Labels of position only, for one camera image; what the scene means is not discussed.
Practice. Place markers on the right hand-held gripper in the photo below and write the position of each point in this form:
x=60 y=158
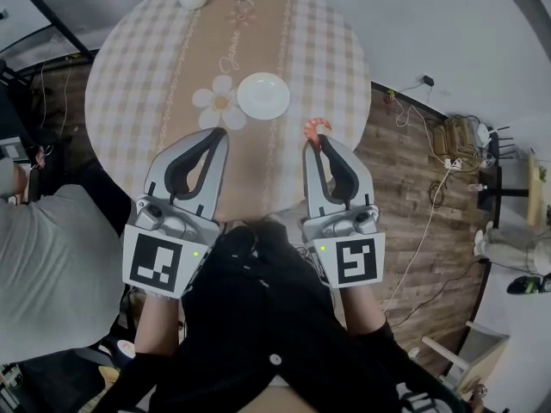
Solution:
x=357 y=260

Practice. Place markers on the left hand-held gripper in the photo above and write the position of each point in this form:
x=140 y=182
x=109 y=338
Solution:
x=150 y=258

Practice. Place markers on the small pink toy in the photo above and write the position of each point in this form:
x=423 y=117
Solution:
x=311 y=129

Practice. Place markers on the white round plate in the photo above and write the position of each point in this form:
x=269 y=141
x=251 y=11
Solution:
x=263 y=95

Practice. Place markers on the person's right forearm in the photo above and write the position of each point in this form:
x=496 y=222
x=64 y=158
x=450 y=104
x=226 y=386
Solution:
x=361 y=310

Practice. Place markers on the person's left forearm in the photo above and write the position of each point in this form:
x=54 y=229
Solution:
x=157 y=325

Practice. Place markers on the small red toy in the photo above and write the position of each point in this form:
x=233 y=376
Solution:
x=390 y=96

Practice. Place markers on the small white power strip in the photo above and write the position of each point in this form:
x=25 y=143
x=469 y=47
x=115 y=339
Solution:
x=454 y=164

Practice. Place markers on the stack of brown boxes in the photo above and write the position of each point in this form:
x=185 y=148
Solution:
x=452 y=138

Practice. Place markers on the person's black clothing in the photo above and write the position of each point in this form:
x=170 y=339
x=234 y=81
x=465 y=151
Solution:
x=258 y=299

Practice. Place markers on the clear plastic bottle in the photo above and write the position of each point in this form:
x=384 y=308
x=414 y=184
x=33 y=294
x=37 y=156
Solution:
x=478 y=187

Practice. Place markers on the black floor stand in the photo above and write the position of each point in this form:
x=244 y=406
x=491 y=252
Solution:
x=490 y=187

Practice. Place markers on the white router with black antennas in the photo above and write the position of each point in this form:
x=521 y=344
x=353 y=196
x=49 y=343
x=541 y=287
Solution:
x=488 y=133

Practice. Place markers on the black office chair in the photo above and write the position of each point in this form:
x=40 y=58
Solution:
x=10 y=101

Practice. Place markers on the light wooden board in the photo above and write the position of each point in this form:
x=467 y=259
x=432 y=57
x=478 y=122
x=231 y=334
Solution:
x=536 y=187

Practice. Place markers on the black and green vacuum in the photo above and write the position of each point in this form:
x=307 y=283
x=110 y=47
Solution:
x=529 y=284

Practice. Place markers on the white shelf unit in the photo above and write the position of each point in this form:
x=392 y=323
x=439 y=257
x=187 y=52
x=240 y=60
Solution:
x=478 y=359

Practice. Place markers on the black bag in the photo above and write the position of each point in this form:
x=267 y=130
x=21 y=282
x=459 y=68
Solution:
x=56 y=385

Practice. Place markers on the black wall charger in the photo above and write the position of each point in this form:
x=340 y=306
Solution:
x=428 y=80

